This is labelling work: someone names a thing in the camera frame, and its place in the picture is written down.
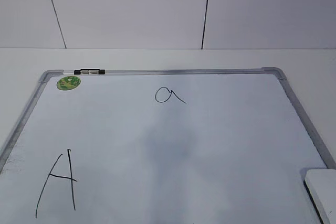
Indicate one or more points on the round green magnet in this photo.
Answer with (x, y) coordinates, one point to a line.
(68, 83)

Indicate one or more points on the black marker pen on frame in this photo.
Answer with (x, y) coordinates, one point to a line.
(92, 71)

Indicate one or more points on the white board with grey frame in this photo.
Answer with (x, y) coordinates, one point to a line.
(185, 146)

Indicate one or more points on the white board eraser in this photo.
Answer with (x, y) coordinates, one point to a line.
(321, 187)

